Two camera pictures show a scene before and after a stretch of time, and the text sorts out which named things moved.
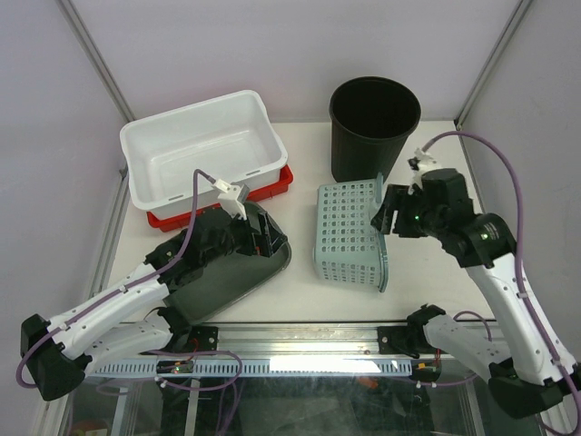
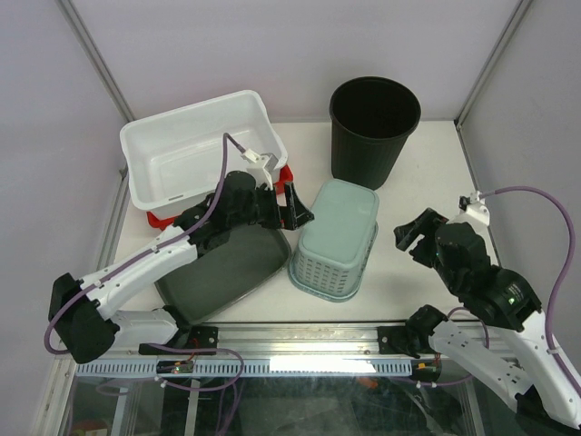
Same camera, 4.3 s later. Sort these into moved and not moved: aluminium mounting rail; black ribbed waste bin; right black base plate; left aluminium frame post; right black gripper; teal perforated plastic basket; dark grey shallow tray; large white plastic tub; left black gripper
Moved: teal perforated plastic basket; left black gripper; right black gripper
Not moved: dark grey shallow tray; large white plastic tub; left aluminium frame post; black ribbed waste bin; aluminium mounting rail; right black base plate
